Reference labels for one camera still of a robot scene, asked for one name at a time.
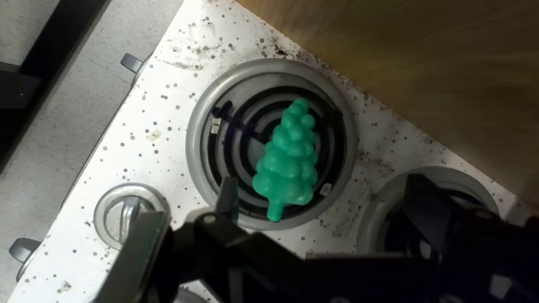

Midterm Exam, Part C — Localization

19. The gray countertop knob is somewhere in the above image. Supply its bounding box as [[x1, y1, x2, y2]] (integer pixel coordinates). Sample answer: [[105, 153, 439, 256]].
[[92, 181, 173, 251]]

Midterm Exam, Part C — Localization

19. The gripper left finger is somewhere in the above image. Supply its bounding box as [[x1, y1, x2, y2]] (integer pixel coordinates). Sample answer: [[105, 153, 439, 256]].
[[95, 175, 267, 303]]

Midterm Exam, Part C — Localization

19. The silver oven front knob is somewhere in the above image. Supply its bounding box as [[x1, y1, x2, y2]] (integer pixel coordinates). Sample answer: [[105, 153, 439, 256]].
[[8, 235, 43, 266], [120, 50, 147, 74]]

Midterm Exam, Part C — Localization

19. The black coil toy burner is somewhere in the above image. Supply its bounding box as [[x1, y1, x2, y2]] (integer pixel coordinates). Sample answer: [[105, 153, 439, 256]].
[[356, 165, 504, 259], [184, 57, 361, 232]]

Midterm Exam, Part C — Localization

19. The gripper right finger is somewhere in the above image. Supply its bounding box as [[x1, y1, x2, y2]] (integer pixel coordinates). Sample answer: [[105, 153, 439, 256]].
[[403, 173, 539, 303]]

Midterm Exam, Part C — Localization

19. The toy kitchen stove unit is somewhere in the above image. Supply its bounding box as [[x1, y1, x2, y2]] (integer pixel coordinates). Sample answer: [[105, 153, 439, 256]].
[[0, 0, 539, 303]]

